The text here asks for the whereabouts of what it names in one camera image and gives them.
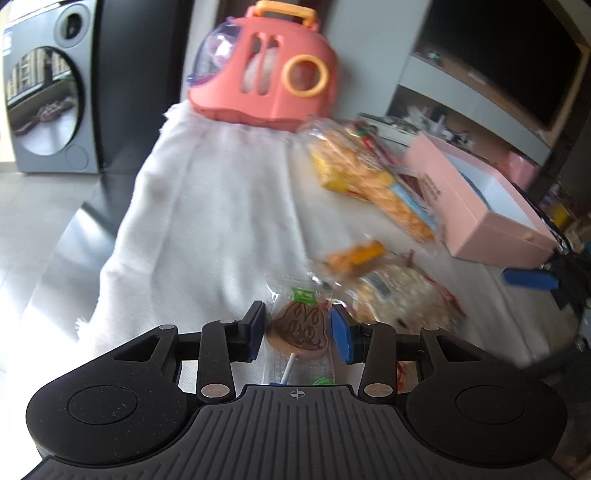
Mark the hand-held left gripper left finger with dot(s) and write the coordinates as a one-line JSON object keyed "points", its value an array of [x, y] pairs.
{"points": [[258, 330]]}

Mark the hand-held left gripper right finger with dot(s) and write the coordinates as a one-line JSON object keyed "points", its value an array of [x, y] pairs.
{"points": [[339, 332]]}

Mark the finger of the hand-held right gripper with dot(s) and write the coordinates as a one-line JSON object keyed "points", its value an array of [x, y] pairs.
{"points": [[526, 279]]}

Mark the chocolate lollipop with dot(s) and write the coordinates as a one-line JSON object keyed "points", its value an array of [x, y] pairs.
{"points": [[300, 327]]}

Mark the red-trimmed rice cracker packet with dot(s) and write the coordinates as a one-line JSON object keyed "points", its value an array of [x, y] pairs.
{"points": [[401, 290]]}

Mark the pink cardboard box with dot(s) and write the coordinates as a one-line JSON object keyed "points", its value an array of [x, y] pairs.
{"points": [[471, 221]]}

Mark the long corn snack packet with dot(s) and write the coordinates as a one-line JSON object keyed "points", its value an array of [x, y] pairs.
{"points": [[406, 212]]}

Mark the clear cracker packet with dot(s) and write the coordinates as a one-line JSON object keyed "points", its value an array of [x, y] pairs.
{"points": [[337, 157]]}

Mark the red spicy strip packet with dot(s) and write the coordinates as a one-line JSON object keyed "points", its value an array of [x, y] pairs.
{"points": [[376, 141]]}

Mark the orange snack packet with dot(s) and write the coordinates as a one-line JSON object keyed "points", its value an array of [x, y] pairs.
{"points": [[355, 258]]}

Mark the white tablecloth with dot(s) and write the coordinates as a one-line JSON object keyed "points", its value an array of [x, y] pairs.
{"points": [[207, 207]]}

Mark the black television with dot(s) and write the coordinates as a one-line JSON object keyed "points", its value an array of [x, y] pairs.
{"points": [[498, 60]]}

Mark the pink plastic pet carrier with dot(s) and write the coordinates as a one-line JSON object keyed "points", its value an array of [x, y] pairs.
{"points": [[258, 92]]}

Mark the white tv cabinet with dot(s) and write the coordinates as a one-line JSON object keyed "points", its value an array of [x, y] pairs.
{"points": [[406, 69]]}

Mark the grey washing machine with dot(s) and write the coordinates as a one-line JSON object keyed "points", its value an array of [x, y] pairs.
{"points": [[46, 92]]}

